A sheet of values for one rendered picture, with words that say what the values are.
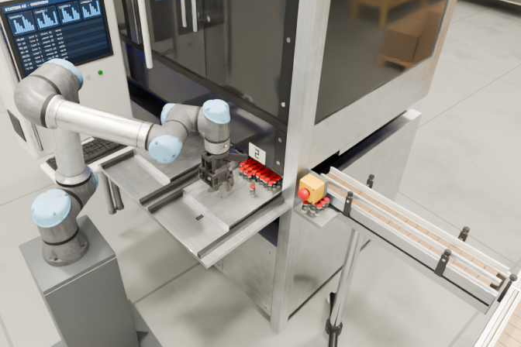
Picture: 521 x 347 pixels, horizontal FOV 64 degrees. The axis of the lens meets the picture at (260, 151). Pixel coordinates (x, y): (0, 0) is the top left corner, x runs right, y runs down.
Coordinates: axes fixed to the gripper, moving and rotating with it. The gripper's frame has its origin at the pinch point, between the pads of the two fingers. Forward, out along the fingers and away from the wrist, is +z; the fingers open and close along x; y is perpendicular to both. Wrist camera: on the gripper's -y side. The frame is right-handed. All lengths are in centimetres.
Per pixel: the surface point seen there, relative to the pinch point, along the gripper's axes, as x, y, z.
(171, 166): -37.9, -4.6, 13.3
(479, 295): 76, -34, 11
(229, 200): -6.6, -8.5, 13.3
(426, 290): 51, -102, 101
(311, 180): 16.8, -25.3, -1.6
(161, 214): -18.3, 13.8, 13.5
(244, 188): -7.9, -17.3, 13.3
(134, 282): -64, 11, 101
